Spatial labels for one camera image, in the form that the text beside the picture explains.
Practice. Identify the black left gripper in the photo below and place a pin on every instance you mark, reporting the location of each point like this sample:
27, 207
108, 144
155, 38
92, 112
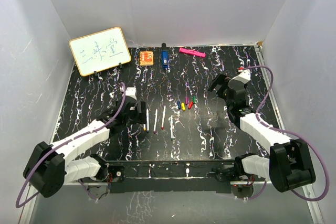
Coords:
140, 116

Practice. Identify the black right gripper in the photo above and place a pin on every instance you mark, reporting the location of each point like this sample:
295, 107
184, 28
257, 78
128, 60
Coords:
221, 80

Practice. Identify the white pen with blue tip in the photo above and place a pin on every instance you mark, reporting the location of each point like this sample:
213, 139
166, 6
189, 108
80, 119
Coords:
147, 120

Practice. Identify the white pen with purple tip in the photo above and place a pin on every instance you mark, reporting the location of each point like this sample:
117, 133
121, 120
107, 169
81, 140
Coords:
155, 121

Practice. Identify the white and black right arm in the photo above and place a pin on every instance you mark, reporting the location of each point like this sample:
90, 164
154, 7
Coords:
289, 163

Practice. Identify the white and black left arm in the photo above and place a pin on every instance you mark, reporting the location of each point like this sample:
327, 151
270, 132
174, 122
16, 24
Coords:
50, 166

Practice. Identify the white pen with red tip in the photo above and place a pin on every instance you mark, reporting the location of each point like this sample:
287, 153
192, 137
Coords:
163, 117

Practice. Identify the white pen with green tip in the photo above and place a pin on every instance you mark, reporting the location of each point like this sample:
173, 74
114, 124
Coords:
171, 127

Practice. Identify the red pen cap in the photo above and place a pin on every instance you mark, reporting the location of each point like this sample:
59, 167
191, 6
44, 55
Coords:
190, 105

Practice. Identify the pink plastic tool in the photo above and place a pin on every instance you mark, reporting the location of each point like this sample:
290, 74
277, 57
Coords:
192, 52

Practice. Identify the small orange notebook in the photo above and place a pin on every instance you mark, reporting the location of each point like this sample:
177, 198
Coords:
146, 58

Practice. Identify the blue stapler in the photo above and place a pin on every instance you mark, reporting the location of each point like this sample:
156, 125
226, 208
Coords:
164, 56

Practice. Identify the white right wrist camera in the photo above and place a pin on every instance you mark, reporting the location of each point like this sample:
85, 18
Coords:
243, 76

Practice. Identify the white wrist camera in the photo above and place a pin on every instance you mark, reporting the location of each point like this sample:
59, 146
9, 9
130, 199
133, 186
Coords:
243, 76
131, 92

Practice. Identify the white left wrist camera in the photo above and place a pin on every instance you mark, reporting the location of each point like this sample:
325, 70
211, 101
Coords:
131, 92

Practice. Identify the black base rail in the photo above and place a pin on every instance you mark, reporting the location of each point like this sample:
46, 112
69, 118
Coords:
167, 176

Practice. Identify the small whiteboard with yellow frame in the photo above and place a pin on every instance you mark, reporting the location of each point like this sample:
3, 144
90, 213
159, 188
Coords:
100, 51

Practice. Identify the aluminium frame rail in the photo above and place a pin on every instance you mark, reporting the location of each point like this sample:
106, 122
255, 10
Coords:
308, 189

